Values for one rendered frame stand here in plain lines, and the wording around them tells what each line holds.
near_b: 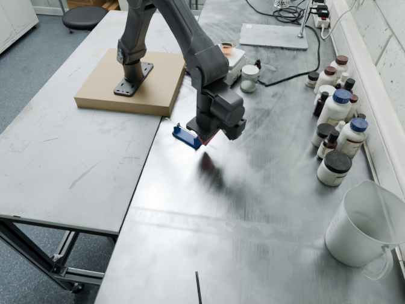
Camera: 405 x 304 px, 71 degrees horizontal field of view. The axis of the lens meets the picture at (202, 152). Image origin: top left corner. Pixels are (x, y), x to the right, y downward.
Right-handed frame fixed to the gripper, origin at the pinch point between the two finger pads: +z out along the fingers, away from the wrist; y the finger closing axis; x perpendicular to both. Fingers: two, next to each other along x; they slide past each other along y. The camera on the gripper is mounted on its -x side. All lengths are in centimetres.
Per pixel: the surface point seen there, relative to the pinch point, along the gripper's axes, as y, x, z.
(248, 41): 62, 23, 3
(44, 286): -60, 52, 95
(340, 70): 53, -19, -6
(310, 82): 48.1, -11.6, -0.1
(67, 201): -36.2, 16.4, 3.5
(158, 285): -36.5, -16.0, 2.1
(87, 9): 75, 168, 36
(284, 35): 77, 13, 2
